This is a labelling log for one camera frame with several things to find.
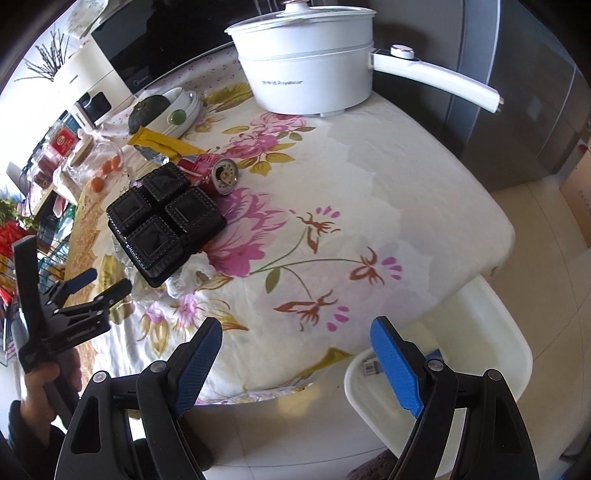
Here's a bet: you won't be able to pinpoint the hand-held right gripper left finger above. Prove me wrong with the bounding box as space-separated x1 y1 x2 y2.
54 318 223 480

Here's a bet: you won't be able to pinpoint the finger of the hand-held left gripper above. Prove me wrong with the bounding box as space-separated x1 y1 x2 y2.
55 278 133 324
44 269 99 305

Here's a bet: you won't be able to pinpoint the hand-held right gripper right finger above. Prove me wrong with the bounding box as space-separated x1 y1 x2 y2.
369 316 540 480

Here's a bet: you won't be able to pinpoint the white tissue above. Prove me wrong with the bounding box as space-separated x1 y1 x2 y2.
166 251 218 301

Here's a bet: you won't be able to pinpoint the black plastic compartment tray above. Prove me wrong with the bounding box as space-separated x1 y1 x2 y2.
106 161 228 289

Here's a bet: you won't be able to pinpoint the white plastic chair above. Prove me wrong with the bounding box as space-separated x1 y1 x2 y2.
344 276 533 464

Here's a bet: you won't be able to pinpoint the crushed red drink can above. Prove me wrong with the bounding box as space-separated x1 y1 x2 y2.
178 154 241 197

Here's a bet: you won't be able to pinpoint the person's left forearm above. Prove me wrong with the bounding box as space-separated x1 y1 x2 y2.
0 401 68 480

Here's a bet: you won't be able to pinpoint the person's left hand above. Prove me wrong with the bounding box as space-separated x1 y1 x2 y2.
19 348 82 429

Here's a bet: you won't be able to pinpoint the green herbs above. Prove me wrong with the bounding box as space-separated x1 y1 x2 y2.
0 198 38 230

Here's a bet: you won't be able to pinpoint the dark red sausage packet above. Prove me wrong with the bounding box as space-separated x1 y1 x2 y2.
28 157 57 190

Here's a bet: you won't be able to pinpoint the glass jar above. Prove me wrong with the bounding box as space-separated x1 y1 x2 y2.
62 139 125 191

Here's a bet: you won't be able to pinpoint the red label box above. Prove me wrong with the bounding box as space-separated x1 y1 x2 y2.
48 129 77 156

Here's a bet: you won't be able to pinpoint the yellow snack wrapper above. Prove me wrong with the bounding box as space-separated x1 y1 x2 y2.
128 128 206 160

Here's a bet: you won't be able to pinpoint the small white countertop appliance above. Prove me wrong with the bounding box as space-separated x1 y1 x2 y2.
71 91 115 128

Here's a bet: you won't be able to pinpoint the dark green squash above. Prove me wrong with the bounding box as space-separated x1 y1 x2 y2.
128 95 162 134

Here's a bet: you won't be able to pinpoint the floral tablecloth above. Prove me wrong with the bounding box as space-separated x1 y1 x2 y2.
60 46 515 404

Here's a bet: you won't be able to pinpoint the dried branches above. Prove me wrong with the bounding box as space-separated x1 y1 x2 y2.
14 28 75 85

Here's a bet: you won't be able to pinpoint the black door microwave oven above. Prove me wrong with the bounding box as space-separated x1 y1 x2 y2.
53 0 241 121

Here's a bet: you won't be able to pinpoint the cardboard box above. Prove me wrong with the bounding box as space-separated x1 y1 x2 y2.
558 148 591 223

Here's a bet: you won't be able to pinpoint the grey refrigerator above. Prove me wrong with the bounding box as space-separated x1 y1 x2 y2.
369 0 583 195

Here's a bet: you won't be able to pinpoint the white electric cooking pot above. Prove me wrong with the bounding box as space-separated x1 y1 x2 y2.
225 7 504 117

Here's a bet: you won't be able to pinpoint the glass pot lid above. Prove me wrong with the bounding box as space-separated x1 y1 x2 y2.
225 0 377 34

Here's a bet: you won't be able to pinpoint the wire rack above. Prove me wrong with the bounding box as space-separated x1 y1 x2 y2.
37 240 71 283

